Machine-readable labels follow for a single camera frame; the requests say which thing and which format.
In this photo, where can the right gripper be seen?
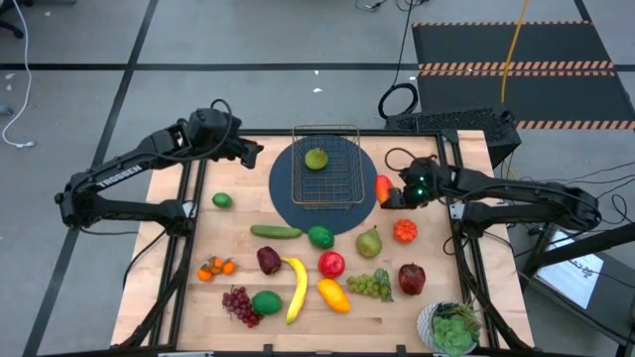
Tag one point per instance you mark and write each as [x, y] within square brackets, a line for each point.
[426, 173]

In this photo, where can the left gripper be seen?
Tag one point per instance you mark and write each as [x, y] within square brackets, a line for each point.
[213, 129]

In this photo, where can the red orange mango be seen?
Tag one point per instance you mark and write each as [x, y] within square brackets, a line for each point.
[383, 188]

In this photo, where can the orange bell pepper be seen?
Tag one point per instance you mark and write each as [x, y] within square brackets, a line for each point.
[405, 231]

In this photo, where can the green pear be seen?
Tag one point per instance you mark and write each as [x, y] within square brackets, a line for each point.
[368, 243]

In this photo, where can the green cucumber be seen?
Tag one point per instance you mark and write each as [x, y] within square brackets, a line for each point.
[276, 231]

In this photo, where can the large green lime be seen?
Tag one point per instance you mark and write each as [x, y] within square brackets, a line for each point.
[321, 237]
[267, 302]

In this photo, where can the dark red apple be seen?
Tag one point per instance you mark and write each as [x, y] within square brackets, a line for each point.
[412, 278]

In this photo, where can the green grape bunch with leaf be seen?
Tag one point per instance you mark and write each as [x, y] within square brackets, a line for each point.
[371, 285]

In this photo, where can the pink red apple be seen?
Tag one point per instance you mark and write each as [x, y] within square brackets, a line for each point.
[331, 264]

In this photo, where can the dark purple bell pepper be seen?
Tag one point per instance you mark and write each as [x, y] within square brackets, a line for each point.
[269, 260]

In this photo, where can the orange mandarin cluster with leaves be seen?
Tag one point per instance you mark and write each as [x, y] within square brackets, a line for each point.
[215, 268]

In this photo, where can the yellow orange mango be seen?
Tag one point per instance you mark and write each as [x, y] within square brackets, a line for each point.
[333, 295]

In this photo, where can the yellow banana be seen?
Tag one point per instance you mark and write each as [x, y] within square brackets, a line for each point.
[297, 290]

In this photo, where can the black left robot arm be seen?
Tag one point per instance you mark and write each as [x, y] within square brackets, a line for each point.
[119, 173]

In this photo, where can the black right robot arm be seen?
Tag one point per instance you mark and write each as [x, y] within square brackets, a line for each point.
[521, 191]

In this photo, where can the round dark blue placemat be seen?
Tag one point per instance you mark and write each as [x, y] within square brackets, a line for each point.
[283, 198]

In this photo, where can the small green lime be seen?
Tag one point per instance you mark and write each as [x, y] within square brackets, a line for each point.
[222, 200]

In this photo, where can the black perforated computer case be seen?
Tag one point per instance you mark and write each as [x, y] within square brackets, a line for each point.
[451, 126]

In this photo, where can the succulent in white pot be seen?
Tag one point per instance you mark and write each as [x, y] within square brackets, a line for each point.
[449, 328]

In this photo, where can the red grape bunch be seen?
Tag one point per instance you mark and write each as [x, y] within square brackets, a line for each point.
[240, 306]

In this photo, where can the black hazard striped floor mat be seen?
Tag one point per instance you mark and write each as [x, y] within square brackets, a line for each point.
[496, 44]

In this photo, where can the white screen panel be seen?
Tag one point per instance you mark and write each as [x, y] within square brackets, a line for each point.
[570, 277]

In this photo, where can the black metal stand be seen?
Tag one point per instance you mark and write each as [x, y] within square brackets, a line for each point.
[585, 246]

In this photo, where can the black office chair base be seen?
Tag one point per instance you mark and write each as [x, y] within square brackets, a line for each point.
[15, 31]

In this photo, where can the small silver frame bracket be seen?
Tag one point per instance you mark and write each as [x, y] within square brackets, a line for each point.
[190, 208]
[456, 211]

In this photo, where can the black aluminium table frame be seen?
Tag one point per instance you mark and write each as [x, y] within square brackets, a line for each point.
[322, 132]

